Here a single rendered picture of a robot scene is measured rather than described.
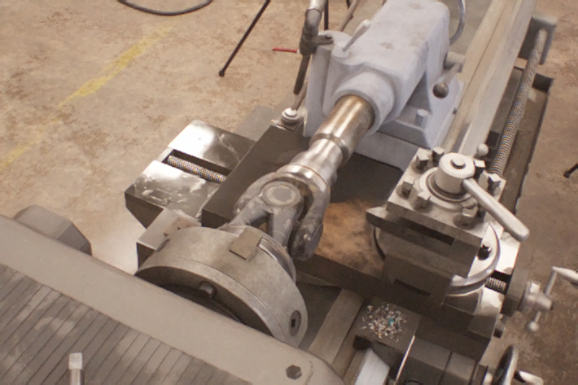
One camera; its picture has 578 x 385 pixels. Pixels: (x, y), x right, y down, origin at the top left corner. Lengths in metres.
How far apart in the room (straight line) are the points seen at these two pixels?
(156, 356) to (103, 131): 2.50
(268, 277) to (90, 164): 2.09
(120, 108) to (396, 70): 2.00
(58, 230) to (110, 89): 2.56
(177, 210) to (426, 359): 0.58
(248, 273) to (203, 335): 0.24
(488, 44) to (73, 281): 1.82
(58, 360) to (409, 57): 1.04
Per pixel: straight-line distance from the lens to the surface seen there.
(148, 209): 1.55
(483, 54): 2.31
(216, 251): 0.96
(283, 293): 0.98
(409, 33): 1.61
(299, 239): 1.13
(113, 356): 0.71
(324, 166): 1.25
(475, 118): 1.96
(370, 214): 1.23
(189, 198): 1.54
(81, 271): 0.78
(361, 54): 1.50
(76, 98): 3.37
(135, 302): 0.75
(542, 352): 2.61
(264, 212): 1.11
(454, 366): 1.43
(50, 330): 0.74
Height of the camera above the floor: 1.92
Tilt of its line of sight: 41 degrees down
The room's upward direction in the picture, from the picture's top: 7 degrees clockwise
